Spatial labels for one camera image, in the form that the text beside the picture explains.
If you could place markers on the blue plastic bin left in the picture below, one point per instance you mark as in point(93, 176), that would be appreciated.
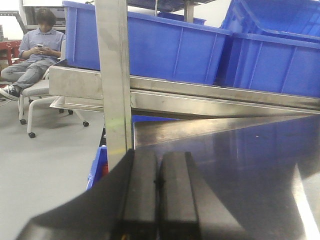
point(159, 47)

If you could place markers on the grey office chair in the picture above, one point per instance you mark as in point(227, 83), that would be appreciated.
point(36, 94)

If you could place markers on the red metal cart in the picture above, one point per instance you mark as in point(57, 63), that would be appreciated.
point(9, 50)

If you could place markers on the blue plastic bin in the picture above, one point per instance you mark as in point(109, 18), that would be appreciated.
point(290, 19)
point(159, 47)
point(271, 64)

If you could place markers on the blue plastic bin middle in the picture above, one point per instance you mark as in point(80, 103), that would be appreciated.
point(271, 64)

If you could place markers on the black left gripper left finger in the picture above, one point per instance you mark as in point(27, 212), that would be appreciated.
point(139, 215)

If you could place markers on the blue bin on floor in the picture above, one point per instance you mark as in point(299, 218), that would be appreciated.
point(96, 170)

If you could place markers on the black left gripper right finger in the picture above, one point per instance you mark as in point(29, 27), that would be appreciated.
point(178, 215)

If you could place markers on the blue plastic bin right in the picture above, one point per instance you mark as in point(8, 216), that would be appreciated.
point(290, 19)

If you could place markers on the seated person in blue shirt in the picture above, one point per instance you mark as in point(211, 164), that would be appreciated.
point(39, 48)

